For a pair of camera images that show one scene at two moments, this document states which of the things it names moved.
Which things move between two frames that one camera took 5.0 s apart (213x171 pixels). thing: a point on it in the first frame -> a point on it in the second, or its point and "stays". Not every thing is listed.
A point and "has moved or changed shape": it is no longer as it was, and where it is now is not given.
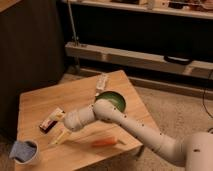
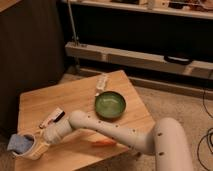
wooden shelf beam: (144, 59) stays
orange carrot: (104, 142) stays
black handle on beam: (178, 60) stays
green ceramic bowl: (115, 98) stays
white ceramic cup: (34, 156) -> (32, 148)
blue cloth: (22, 151) has moved or changed shape
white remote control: (100, 83) stays
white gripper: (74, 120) -> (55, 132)
